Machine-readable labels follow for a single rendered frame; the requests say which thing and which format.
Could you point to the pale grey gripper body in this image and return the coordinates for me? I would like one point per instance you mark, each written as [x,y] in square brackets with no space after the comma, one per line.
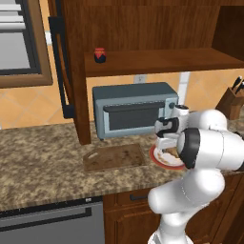
[166,142]

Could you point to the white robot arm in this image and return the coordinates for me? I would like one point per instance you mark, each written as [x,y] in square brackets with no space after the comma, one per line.
[203,152]

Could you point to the brown croissant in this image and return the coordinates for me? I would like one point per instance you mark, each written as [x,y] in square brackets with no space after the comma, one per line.
[172,152]

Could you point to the brown wooden cutting board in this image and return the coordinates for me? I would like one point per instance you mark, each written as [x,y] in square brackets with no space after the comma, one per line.
[116,157]

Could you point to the wooden base cabinet door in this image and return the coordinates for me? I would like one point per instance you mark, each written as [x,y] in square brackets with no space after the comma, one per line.
[133,227]
[219,213]

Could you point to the red-lidded dark jam jar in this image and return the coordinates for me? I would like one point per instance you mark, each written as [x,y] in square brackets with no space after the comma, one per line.
[100,56]

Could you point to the pale pastry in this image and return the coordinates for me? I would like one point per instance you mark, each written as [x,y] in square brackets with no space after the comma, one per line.
[165,158]

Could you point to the red-rimmed white plate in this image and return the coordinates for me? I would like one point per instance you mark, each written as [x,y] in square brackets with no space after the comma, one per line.
[158,163]

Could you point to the blue-grey toaster oven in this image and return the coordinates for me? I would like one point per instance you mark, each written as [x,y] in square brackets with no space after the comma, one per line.
[133,109]

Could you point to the wooden drawer front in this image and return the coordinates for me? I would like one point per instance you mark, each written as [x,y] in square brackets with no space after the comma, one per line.
[127,199]

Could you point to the wooden knife block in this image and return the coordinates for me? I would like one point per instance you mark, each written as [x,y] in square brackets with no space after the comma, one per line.
[230,105]

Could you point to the grey dishwasher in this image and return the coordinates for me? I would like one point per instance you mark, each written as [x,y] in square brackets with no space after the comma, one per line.
[50,222]

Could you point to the wood-framed window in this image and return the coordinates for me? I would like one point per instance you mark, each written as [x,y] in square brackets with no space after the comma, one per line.
[19,41]

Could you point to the white wall outlet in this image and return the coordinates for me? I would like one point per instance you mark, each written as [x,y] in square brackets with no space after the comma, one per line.
[140,78]

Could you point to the wooden wall cabinet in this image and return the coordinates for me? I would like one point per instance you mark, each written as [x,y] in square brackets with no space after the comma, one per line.
[152,28]

